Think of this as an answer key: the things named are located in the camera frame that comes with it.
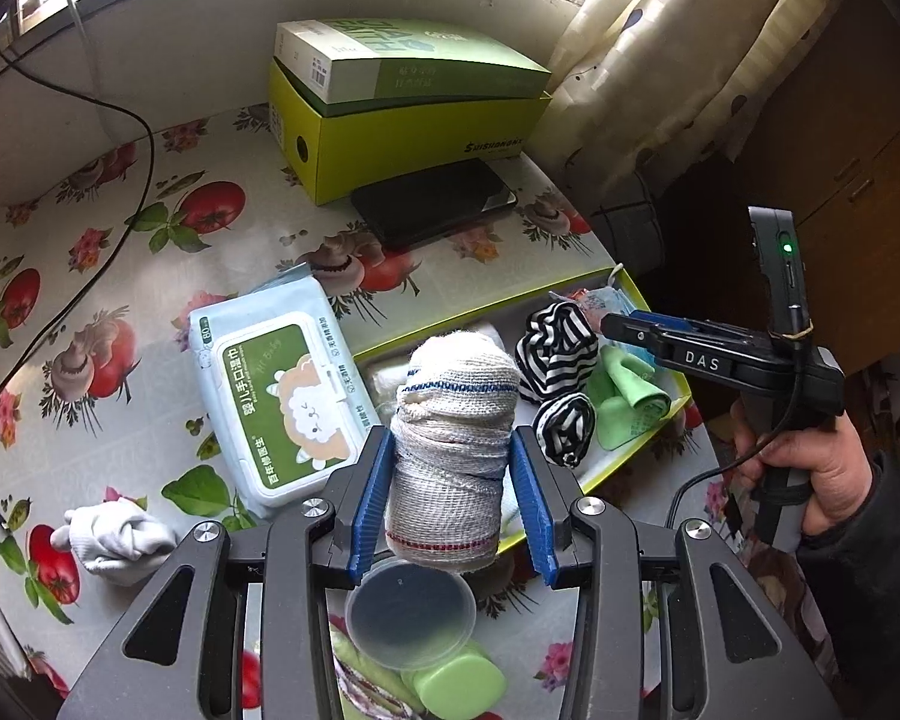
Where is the wet wipes pack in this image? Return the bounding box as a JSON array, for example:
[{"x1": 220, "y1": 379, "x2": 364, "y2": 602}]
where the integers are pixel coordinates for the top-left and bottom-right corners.
[{"x1": 187, "y1": 275, "x2": 383, "y2": 518}]

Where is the white cloth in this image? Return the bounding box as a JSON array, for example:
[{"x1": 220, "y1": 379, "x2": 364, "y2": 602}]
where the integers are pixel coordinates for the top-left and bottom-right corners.
[{"x1": 465, "y1": 319, "x2": 515, "y2": 361}]

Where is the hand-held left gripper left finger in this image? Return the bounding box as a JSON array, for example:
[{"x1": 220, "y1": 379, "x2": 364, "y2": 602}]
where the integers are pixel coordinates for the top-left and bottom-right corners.
[{"x1": 60, "y1": 426, "x2": 400, "y2": 720}]

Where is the black phone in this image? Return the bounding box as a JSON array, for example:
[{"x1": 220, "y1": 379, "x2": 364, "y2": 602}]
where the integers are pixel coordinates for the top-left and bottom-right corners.
[{"x1": 349, "y1": 157, "x2": 518, "y2": 250}]

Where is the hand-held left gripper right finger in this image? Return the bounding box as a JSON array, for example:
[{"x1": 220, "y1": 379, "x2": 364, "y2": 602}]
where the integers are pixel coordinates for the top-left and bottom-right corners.
[{"x1": 508, "y1": 426, "x2": 845, "y2": 720}]

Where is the green microfiber cloth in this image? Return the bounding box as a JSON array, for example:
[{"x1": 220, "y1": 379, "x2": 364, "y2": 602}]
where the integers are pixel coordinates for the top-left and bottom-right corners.
[{"x1": 589, "y1": 345, "x2": 680, "y2": 452}]

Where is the yellow-green box tray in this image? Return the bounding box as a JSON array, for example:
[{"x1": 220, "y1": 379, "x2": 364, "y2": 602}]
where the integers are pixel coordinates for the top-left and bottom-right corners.
[{"x1": 352, "y1": 262, "x2": 695, "y2": 556}]

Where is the black white striped sock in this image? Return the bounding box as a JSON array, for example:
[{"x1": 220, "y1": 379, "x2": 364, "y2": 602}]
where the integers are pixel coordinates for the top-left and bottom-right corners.
[
  {"x1": 514, "y1": 300, "x2": 601, "y2": 406},
  {"x1": 532, "y1": 392, "x2": 597, "y2": 470}
]

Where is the clear round plastic lid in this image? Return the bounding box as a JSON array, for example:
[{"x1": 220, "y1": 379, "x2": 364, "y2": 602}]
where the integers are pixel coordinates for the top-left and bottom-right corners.
[{"x1": 345, "y1": 564, "x2": 477, "y2": 672}]

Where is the person's right forearm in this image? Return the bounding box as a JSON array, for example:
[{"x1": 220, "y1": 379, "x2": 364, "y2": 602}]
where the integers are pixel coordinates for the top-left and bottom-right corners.
[{"x1": 791, "y1": 457, "x2": 900, "y2": 720}]

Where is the green bottle cap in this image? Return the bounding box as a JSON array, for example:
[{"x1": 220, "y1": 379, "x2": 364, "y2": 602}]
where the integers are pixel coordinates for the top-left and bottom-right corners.
[{"x1": 412, "y1": 641, "x2": 509, "y2": 713}]

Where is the cream dotted curtain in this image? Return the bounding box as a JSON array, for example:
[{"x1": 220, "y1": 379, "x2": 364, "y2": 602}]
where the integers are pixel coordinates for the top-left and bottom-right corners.
[{"x1": 551, "y1": 0, "x2": 860, "y2": 203}]

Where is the tomato print tablecloth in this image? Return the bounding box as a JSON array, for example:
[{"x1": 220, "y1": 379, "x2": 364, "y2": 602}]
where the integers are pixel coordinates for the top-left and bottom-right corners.
[{"x1": 0, "y1": 101, "x2": 721, "y2": 720}]

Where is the small patterned cloth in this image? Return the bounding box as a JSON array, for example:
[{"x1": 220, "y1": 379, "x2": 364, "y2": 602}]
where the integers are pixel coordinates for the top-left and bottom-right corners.
[{"x1": 547, "y1": 286, "x2": 608, "y2": 316}]

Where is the person's right hand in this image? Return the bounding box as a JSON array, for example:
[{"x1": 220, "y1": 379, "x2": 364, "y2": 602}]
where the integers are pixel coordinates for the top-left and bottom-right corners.
[{"x1": 731, "y1": 397, "x2": 882, "y2": 537}]

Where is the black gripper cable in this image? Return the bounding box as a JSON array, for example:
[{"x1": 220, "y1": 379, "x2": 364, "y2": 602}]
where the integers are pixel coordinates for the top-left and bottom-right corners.
[{"x1": 664, "y1": 330, "x2": 807, "y2": 533}]

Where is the grey woven cloth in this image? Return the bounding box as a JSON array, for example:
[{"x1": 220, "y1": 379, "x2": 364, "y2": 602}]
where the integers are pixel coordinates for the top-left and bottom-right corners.
[{"x1": 382, "y1": 328, "x2": 522, "y2": 571}]

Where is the yellow-green cardboard box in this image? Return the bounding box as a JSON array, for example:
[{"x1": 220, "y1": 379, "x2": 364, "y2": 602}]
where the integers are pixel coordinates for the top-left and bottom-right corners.
[{"x1": 268, "y1": 60, "x2": 556, "y2": 207}]

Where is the wooden cabinet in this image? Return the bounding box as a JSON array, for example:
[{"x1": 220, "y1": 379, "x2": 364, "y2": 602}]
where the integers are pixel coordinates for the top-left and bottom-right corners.
[{"x1": 645, "y1": 0, "x2": 900, "y2": 376}]

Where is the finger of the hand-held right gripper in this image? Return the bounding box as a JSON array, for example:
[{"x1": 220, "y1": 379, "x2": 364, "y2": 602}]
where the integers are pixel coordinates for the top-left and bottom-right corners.
[
  {"x1": 630, "y1": 307, "x2": 728, "y2": 336},
  {"x1": 598, "y1": 313, "x2": 665, "y2": 370}
]

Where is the small white sock ball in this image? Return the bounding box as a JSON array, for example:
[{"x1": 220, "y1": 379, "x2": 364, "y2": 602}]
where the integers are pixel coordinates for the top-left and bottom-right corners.
[{"x1": 51, "y1": 495, "x2": 181, "y2": 587}]

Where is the white green carton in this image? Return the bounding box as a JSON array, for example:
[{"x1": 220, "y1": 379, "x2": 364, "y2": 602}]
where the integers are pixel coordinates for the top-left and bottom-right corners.
[{"x1": 274, "y1": 17, "x2": 552, "y2": 119}]

